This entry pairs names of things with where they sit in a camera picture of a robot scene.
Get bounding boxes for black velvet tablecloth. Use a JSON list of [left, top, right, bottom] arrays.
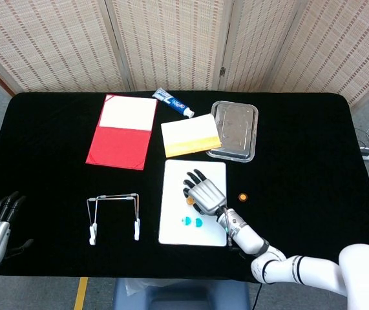
[[0, 91, 369, 295]]

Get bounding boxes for wire book stand white clips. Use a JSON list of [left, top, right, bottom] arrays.
[[86, 192, 141, 246]]

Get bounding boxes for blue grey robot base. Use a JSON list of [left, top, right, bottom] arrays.
[[112, 277, 251, 310]]

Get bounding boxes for shiny metal tray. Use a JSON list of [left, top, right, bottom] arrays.
[[206, 100, 259, 163]]

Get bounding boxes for white magnetic board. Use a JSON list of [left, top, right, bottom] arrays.
[[158, 159, 228, 247]]

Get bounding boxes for blue white toothpaste tube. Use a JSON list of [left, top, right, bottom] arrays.
[[152, 88, 195, 119]]

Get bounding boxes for yellow white Lexicon notebook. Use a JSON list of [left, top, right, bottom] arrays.
[[160, 113, 222, 159]]

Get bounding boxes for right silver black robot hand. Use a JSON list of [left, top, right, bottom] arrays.
[[182, 169, 227, 216]]

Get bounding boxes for woven folding screen panel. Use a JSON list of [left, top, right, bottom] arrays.
[[105, 0, 237, 92], [218, 0, 311, 93], [268, 0, 369, 107], [0, 0, 135, 94]]

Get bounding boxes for red open folder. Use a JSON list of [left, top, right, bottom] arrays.
[[85, 94, 158, 171]]

